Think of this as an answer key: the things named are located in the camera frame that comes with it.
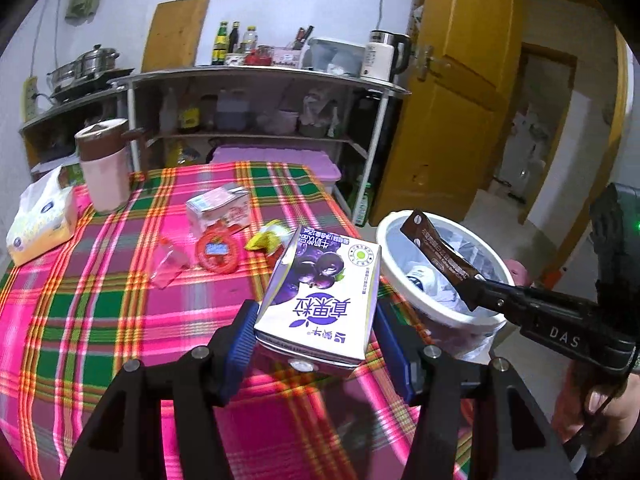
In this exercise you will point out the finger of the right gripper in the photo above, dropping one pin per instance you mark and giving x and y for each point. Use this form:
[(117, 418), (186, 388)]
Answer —
[(488, 294)]

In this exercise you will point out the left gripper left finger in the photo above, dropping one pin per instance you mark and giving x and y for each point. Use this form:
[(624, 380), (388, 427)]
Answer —
[(231, 348)]

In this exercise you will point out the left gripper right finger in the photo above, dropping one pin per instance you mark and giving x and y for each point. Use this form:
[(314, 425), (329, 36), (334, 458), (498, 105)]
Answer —
[(409, 360)]

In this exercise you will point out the purple blueberry milk carton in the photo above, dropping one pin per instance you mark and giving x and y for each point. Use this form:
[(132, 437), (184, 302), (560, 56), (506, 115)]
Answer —
[(318, 309)]

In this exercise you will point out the brown coffee sachet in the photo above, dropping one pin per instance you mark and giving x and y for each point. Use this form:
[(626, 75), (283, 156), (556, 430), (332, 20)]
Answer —
[(444, 268)]

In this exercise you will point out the yellow red snack wrapper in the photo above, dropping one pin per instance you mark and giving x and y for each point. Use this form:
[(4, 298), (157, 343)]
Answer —
[(270, 240)]

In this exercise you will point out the white trash bin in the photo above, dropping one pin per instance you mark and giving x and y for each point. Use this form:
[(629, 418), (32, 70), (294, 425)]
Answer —
[(465, 334)]

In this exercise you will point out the metal kitchen shelf rack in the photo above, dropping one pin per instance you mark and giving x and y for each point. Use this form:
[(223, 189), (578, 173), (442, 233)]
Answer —
[(248, 90)]

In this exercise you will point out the right hand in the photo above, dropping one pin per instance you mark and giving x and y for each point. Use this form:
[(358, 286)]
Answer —
[(615, 414)]

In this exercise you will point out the pink plastic stool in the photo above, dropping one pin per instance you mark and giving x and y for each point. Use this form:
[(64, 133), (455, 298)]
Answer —
[(519, 273)]

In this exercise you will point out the red round jelly lid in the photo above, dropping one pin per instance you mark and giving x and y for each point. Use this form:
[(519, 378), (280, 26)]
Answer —
[(217, 251)]

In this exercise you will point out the clear pink plastic cup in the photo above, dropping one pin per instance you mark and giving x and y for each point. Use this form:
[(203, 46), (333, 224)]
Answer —
[(168, 261)]

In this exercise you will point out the green bottle on floor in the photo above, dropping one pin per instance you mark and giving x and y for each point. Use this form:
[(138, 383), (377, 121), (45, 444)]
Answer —
[(362, 210)]

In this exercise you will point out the strawberry milk carton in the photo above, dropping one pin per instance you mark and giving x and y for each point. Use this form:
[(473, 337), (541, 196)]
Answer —
[(225, 207)]

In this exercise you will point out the pink lidded storage box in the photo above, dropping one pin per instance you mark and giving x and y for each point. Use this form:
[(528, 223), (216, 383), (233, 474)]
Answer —
[(317, 161)]

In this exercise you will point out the tissue pack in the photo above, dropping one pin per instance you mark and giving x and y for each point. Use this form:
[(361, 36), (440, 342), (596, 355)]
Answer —
[(46, 217)]

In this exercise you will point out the pink brown thermos jug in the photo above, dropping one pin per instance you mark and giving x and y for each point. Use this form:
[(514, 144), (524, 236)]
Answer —
[(102, 149)]

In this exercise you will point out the yellow wooden door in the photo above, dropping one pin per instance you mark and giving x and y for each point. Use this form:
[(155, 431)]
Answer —
[(446, 143)]

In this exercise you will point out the white electric kettle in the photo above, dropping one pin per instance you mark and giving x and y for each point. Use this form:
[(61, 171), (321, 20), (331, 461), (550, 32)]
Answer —
[(386, 55)]

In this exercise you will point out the grey plastic basin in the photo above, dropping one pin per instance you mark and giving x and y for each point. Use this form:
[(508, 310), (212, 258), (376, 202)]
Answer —
[(336, 57)]

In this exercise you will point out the green glass bottle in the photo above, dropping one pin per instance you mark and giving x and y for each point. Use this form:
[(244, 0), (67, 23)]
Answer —
[(221, 44)]

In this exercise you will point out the dark sauce bottle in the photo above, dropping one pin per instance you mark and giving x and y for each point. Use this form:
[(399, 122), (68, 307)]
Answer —
[(233, 39)]

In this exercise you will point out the clear plastic bottle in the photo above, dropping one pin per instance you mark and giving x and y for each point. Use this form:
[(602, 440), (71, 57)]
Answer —
[(249, 41)]

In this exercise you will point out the steel cooking pot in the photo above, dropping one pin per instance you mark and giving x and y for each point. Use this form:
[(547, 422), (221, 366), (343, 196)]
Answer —
[(90, 64)]

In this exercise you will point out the wooden cutting board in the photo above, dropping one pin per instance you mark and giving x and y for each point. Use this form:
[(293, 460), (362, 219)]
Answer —
[(174, 34)]

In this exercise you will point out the white power strip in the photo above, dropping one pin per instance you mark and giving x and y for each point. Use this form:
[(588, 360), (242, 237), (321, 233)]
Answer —
[(29, 99)]

